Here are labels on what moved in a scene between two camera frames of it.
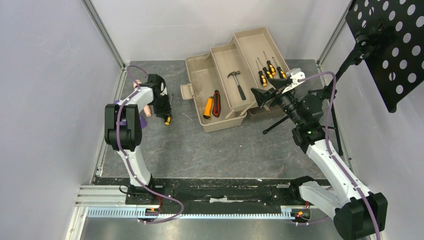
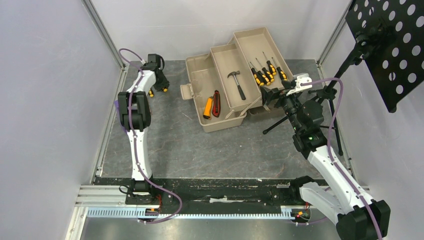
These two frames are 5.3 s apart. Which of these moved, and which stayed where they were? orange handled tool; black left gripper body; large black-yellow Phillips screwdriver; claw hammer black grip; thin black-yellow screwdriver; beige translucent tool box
Moved: black left gripper body; large black-yellow Phillips screwdriver
Stayed: thin black-yellow screwdriver; claw hammer black grip; orange handled tool; beige translucent tool box
